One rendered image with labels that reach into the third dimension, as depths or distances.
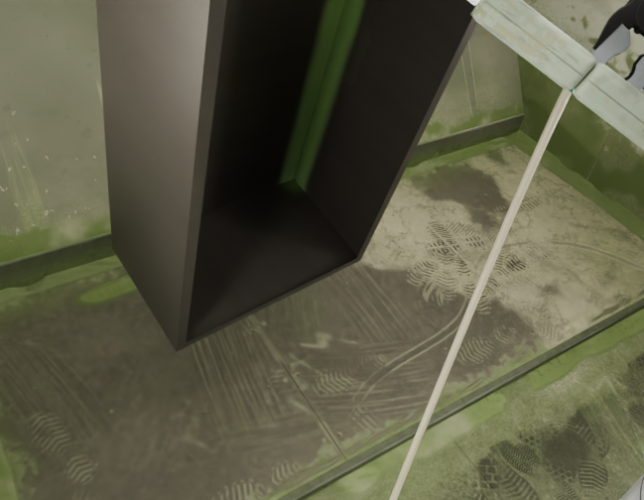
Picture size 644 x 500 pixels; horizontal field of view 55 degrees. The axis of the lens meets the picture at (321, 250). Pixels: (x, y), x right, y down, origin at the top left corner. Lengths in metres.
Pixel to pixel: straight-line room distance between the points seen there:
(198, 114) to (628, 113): 0.57
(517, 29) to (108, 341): 1.67
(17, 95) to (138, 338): 0.88
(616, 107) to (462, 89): 2.28
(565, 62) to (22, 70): 1.80
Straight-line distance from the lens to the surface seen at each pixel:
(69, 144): 2.27
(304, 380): 2.02
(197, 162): 1.01
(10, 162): 2.26
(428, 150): 2.96
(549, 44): 0.81
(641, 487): 0.49
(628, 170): 3.08
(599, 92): 0.82
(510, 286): 2.51
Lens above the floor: 1.71
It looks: 43 degrees down
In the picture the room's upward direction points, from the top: 9 degrees clockwise
